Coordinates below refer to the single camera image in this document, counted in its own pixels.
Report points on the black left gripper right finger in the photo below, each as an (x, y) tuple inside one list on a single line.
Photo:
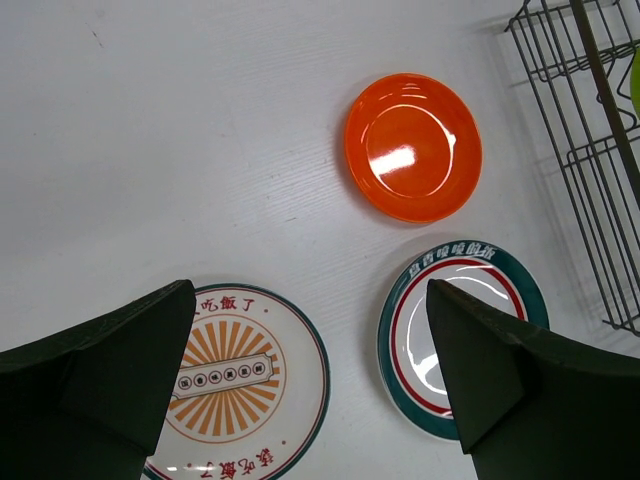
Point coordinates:
[(529, 403)]

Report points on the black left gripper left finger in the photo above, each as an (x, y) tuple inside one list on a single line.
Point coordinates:
[(89, 402)]

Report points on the white plate teal rim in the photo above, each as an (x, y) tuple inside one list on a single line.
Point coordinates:
[(407, 357)]

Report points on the white plate orange sunburst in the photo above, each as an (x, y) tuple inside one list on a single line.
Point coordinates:
[(252, 391)]

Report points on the orange plastic plate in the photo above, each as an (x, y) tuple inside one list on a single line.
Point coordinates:
[(413, 148)]

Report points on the green plastic plate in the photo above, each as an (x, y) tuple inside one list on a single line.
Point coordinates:
[(635, 83)]

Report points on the grey wire dish rack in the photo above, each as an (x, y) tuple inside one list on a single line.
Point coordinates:
[(577, 58)]

